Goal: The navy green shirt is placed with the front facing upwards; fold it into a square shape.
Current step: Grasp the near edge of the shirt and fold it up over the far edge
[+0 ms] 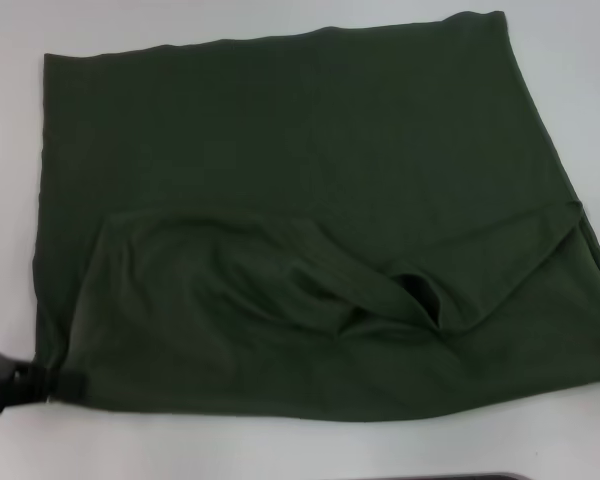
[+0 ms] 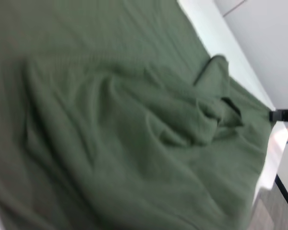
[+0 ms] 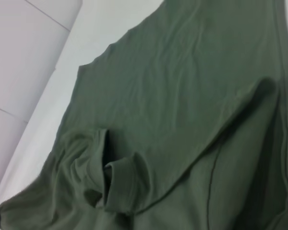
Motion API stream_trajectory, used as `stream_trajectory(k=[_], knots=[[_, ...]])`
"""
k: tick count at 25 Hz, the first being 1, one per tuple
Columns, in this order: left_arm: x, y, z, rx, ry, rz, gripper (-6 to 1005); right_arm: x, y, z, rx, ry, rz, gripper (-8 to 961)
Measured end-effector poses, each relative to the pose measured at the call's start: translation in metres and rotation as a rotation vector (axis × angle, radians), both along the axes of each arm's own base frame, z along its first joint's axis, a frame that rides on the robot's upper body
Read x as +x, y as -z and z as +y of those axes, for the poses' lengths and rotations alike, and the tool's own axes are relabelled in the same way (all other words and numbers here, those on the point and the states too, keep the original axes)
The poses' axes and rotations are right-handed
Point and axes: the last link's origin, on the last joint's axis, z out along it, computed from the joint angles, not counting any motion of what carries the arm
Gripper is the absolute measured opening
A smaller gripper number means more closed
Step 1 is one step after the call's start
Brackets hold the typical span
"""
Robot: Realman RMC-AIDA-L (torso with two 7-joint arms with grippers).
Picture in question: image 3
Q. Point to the dark green printed t-shirt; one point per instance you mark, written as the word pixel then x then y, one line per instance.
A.
pixel 170 119

